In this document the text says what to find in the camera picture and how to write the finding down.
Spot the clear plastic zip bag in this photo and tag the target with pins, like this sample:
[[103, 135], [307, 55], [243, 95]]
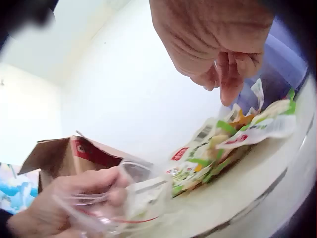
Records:
[[138, 193]]

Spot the person's right thumb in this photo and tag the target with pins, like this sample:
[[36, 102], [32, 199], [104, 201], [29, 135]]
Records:
[[206, 78]]

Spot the person's left hand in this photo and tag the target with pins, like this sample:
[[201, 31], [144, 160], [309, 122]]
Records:
[[57, 203]]

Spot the open cardboard box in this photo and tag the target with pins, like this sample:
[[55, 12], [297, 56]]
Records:
[[64, 158]]

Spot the pile of green white packets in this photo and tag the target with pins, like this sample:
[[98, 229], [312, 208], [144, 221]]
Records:
[[223, 146]]

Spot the blue patterned cloth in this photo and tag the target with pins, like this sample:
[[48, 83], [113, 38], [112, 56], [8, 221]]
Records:
[[14, 188]]

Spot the purple cloth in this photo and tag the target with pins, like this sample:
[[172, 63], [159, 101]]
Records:
[[275, 74]]

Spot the person's right hand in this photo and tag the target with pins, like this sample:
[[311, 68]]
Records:
[[198, 32]]

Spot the person's right fingers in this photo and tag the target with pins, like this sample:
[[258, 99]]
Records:
[[249, 65]]

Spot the person's right index finger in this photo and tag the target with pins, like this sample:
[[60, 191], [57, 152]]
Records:
[[230, 81]]

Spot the person's left fingers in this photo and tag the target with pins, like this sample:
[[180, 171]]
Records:
[[106, 181]]

